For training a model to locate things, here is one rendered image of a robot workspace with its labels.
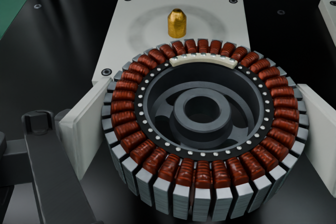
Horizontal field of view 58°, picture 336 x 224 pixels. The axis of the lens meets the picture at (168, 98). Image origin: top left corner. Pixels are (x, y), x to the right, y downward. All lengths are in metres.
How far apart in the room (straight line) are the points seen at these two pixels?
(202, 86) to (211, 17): 0.16
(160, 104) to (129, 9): 0.20
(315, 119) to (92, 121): 0.11
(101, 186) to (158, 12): 0.21
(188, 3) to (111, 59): 0.12
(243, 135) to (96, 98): 0.09
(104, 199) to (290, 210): 0.13
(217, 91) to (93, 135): 0.08
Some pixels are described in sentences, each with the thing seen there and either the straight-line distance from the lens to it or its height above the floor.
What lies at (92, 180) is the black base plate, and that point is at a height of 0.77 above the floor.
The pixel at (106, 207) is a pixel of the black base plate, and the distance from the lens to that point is 0.23.
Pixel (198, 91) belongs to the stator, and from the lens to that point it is 0.18.
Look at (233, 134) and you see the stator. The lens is 0.18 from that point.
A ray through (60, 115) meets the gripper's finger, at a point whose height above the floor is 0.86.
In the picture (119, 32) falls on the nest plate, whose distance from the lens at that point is 0.34.
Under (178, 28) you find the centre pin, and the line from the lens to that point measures 0.31.
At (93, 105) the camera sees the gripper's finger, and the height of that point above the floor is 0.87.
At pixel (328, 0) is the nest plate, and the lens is 0.42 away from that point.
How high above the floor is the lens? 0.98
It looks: 50 degrees down
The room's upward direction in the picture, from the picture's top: 2 degrees counter-clockwise
